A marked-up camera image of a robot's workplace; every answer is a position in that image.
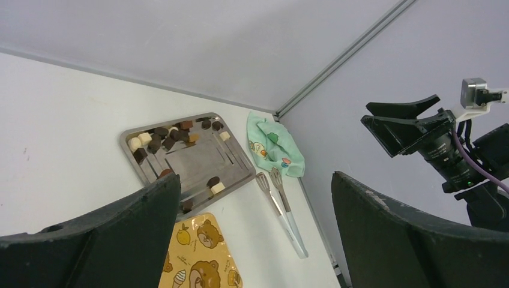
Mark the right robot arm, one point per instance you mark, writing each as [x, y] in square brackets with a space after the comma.
[473, 171]

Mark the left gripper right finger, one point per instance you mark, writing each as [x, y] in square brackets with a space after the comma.
[390, 244]

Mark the silver box lid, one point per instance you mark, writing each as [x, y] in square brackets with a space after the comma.
[198, 256]

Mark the steel tray with chocolates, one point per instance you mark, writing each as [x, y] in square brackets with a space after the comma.
[201, 150]

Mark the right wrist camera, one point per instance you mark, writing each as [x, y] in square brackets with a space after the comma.
[476, 99]

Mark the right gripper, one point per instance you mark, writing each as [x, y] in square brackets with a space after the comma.
[391, 127]

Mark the metal serving tongs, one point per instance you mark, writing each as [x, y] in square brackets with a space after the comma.
[282, 208]

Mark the green printed cloth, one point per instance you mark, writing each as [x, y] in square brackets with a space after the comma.
[272, 146]

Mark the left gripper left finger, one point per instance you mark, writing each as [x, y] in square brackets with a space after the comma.
[122, 244]

